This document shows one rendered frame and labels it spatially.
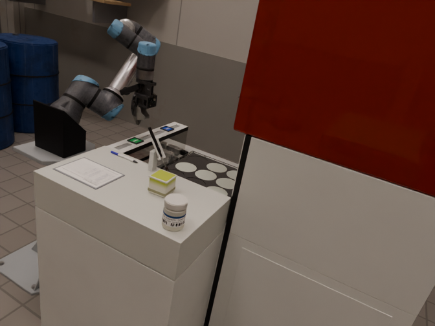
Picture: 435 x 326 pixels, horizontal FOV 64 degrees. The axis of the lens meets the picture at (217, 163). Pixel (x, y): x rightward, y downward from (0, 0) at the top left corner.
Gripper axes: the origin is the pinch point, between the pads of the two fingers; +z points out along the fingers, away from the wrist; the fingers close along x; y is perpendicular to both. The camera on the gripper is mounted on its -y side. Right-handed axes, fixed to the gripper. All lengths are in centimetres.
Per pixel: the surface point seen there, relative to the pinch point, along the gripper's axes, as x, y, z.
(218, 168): 15.9, 37.6, 15.9
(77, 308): -50, 16, 62
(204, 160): 18.6, 28.3, 16.0
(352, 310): -18, 110, 32
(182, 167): 3.8, 25.0, 15.9
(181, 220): -46, 54, 6
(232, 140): 225, -35, 81
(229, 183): 6, 48, 16
